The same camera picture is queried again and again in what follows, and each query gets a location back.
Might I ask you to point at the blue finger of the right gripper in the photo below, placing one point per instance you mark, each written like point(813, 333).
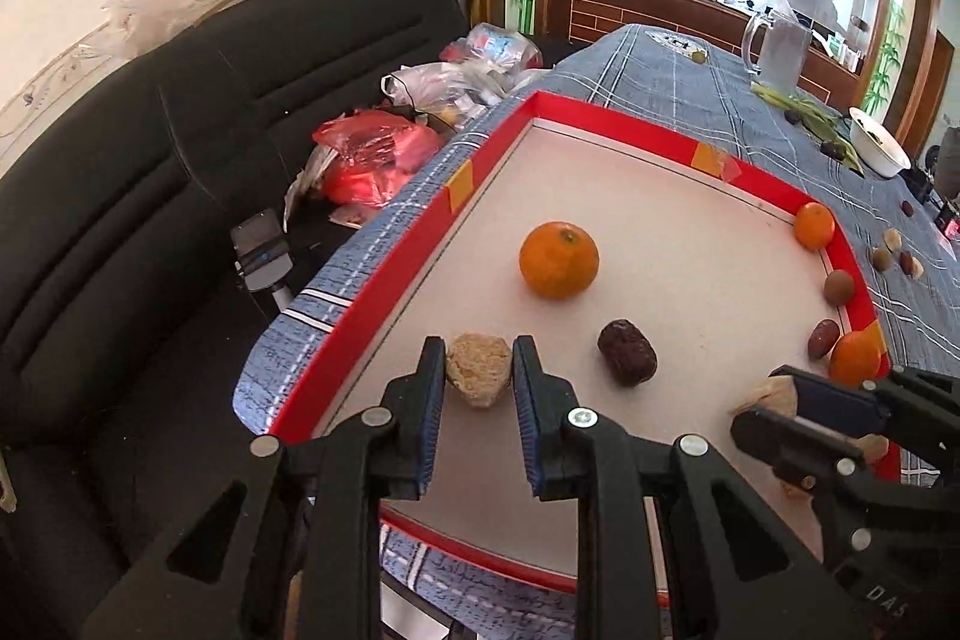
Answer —
point(793, 451)
point(833, 406)

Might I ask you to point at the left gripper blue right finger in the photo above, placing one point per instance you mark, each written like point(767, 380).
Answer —
point(551, 425)

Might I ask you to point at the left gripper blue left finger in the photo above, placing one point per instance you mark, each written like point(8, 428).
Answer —
point(405, 462)

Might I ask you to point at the beige square cake block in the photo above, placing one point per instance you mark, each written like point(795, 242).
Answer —
point(779, 394)

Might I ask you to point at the beige round cake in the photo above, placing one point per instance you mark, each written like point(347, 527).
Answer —
point(479, 368)

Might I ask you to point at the glossy red jujube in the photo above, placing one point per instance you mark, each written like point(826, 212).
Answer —
point(822, 339)

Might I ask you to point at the brown round longan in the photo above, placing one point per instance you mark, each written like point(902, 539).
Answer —
point(839, 288)

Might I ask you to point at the wrinkled dark red date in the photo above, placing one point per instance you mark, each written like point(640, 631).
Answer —
point(628, 354)

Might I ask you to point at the large orange mandarin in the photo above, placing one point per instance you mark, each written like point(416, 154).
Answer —
point(814, 226)

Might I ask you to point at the small orange kumquat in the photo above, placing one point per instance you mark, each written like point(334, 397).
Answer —
point(558, 261)

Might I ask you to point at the red shallow box tray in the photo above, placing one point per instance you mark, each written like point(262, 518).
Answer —
point(697, 249)

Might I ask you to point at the red jujube between cakes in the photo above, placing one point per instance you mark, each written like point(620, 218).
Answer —
point(906, 263)

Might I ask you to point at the beige cake right of jujube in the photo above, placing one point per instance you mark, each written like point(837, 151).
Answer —
point(916, 267)

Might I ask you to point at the beige cake of jujube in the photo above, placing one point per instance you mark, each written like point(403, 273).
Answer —
point(893, 240)
point(916, 267)

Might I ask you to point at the beige cake left of jujube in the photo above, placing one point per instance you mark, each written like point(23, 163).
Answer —
point(893, 240)

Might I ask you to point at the blue plaid tablecloth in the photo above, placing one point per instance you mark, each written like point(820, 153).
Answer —
point(632, 72)

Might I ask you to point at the red plastic bag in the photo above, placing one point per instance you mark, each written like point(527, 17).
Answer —
point(376, 155)

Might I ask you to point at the white bowl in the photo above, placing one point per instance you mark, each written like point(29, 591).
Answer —
point(876, 146)

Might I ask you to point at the green leafy vegetables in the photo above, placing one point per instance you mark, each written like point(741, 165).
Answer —
point(798, 110)

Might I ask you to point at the black sofa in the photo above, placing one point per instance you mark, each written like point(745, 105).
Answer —
point(124, 323)

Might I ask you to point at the glass beer mug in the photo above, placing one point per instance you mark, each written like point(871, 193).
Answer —
point(773, 50)

